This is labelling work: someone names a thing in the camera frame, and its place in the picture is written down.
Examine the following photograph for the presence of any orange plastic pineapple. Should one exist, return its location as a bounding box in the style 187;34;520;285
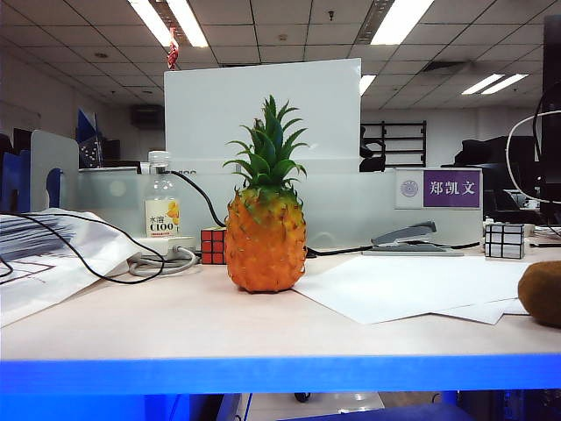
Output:
222;95;309;294

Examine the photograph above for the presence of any brown kiwi fruit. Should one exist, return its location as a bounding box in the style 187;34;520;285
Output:
517;260;561;329

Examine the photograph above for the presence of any frosted glass desk partition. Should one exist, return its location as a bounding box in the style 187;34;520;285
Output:
60;168;483;254

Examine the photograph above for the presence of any colourful Rubik's cube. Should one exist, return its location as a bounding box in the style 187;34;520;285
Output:
200;227;229;266

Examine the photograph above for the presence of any black office chair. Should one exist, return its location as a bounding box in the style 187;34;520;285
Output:
359;126;387;173

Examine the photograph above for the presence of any clear C100 drink bottle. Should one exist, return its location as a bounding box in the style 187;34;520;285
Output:
145;150;182;239

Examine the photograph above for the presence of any white whiteboard panel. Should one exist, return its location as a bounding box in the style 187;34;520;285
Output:
164;57;363;175

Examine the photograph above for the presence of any white power strip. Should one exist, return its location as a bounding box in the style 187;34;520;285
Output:
131;235;196;258

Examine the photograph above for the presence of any grey stapler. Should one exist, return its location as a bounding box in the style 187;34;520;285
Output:
362;220;465;257

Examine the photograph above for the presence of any black shelf rack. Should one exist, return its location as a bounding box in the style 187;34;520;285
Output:
361;120;428;168

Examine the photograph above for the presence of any large white paper sheet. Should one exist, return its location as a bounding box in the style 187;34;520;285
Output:
292;254;534;325

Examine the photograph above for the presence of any purple and white name plate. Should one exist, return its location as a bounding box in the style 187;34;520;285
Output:
394;168;482;211

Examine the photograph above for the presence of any red hanging ornament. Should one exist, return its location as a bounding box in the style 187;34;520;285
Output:
166;26;181;70

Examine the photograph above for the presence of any dark blue patterned poster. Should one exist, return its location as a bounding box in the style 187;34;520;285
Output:
76;108;104;168

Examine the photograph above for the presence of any long ceiling light tube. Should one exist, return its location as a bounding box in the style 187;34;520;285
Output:
166;0;209;48
128;0;176;48

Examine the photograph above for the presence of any black high-back chair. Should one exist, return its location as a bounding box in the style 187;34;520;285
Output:
453;135;536;168

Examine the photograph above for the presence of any wide ceiling light panel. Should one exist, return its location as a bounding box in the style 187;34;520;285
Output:
370;0;435;46

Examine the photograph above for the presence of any silver mirror cube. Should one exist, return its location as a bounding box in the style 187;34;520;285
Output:
484;222;526;259

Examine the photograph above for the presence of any small white paper sheet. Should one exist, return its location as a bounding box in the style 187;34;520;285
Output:
437;297;532;325

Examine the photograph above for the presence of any white file divider panel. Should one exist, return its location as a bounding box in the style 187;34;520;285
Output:
30;129;81;212

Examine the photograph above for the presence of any printed paper stack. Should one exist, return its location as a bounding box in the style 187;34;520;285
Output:
0;208;146;328

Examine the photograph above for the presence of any distant ceiling light pair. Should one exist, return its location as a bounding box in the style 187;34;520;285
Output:
460;73;529;96

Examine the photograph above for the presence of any blue file holder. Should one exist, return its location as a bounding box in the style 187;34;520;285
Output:
0;148;32;214

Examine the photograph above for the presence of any thick black cable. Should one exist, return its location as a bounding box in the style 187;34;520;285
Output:
168;169;481;258

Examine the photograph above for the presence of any grey power strip cord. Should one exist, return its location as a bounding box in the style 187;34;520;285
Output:
127;245;201;277

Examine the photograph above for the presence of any white cable loop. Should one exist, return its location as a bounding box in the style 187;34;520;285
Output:
505;109;561;205

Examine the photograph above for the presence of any thin black cable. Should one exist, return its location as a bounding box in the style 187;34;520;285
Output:
0;211;166;285

